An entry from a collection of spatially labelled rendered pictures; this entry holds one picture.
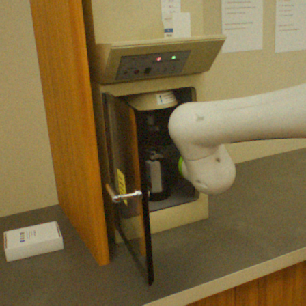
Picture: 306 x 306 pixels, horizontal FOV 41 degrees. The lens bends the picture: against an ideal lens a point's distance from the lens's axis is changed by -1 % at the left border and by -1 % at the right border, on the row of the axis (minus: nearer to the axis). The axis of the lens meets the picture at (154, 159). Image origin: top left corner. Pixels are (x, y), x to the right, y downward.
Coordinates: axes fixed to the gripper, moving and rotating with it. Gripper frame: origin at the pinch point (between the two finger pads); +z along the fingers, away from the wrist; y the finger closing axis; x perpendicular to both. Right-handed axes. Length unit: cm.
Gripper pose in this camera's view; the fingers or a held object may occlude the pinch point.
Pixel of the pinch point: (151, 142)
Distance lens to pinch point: 128.3
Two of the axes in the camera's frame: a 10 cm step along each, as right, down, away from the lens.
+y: -9.0, 1.8, -3.9
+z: -4.3, -2.4, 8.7
